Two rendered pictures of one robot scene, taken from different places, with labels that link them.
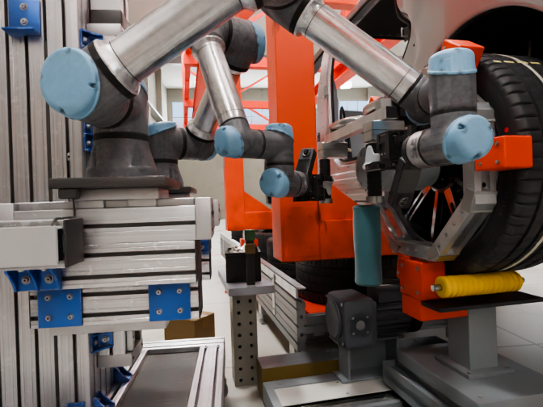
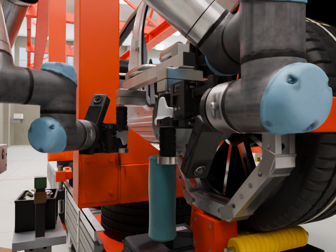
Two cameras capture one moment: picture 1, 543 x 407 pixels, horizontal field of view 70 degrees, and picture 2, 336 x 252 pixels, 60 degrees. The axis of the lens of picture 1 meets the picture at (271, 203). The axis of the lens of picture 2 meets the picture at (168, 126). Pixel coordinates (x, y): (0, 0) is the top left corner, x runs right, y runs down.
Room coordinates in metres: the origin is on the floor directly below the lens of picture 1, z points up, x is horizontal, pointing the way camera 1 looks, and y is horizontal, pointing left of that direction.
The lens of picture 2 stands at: (0.37, -0.12, 0.82)
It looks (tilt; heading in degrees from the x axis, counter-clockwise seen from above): 1 degrees up; 347
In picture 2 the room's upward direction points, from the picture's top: straight up
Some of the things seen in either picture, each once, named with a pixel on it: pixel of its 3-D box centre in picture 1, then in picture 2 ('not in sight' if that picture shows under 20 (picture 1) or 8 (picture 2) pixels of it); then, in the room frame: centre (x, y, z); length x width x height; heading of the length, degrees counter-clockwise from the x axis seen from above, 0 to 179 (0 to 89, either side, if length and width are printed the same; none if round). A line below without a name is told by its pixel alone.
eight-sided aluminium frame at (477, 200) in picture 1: (418, 167); (213, 120); (1.19, -0.45, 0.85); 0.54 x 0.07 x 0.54; 13
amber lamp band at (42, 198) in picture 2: (249, 248); (40, 196); (1.45, 0.09, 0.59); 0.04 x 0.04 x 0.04; 13
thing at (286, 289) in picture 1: (254, 268); (67, 197); (2.86, 0.15, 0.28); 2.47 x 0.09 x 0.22; 13
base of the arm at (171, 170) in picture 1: (161, 174); not in sight; (1.37, 0.38, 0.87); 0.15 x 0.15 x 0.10
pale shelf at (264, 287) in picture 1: (242, 279); (38, 225); (1.65, 0.13, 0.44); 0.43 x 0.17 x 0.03; 13
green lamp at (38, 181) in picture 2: (249, 234); (40, 182); (1.45, 0.09, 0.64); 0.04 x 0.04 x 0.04; 13
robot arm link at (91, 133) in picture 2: (295, 183); (80, 134); (1.11, -0.07, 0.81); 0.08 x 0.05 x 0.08; 59
